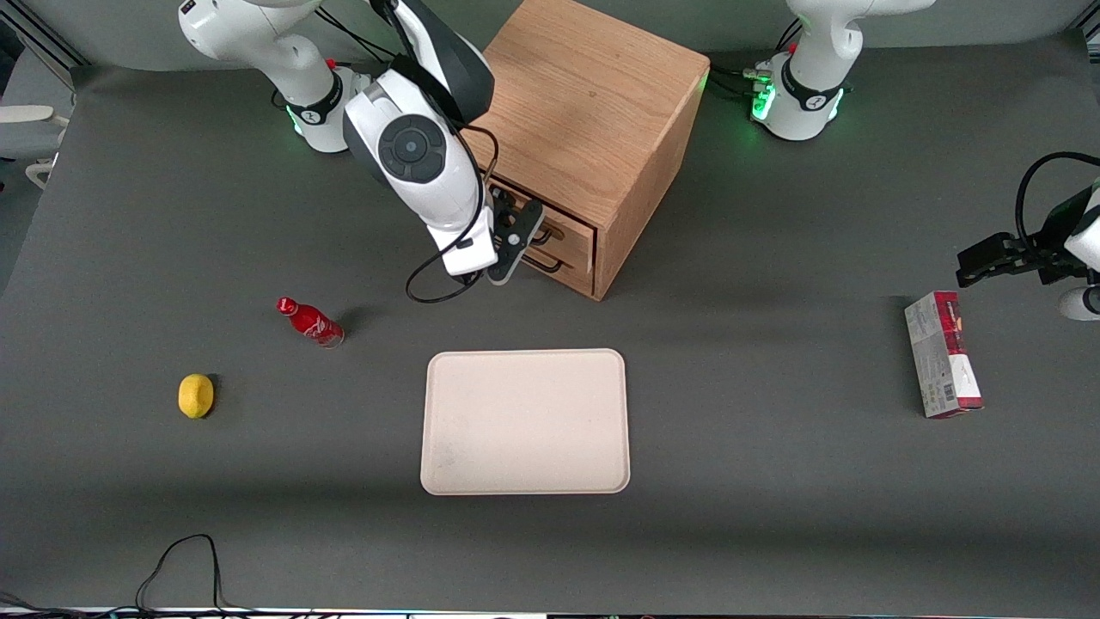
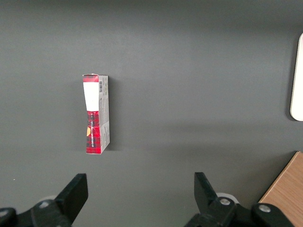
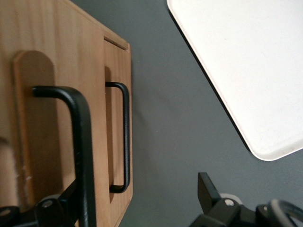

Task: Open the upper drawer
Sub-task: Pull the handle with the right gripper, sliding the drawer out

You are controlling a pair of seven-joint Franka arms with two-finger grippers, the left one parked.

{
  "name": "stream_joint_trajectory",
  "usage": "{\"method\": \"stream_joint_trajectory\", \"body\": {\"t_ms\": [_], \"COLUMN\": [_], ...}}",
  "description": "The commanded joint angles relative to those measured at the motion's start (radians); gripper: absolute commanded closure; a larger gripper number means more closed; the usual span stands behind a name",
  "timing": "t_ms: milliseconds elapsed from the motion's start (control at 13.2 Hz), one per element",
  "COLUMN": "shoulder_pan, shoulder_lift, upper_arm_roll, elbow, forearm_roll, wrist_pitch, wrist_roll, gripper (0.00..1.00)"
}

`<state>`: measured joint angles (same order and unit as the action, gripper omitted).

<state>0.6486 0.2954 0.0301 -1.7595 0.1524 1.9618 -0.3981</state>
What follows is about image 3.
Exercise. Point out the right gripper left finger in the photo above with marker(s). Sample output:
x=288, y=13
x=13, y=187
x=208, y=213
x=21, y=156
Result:
x=56, y=210

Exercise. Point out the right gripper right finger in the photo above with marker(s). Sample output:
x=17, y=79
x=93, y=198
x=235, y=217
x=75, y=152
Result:
x=210, y=201

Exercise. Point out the wooden cabinet body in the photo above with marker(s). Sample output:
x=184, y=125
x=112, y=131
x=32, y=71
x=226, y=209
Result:
x=111, y=35

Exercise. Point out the white rectangular tray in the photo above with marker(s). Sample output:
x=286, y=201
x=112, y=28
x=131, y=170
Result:
x=248, y=71

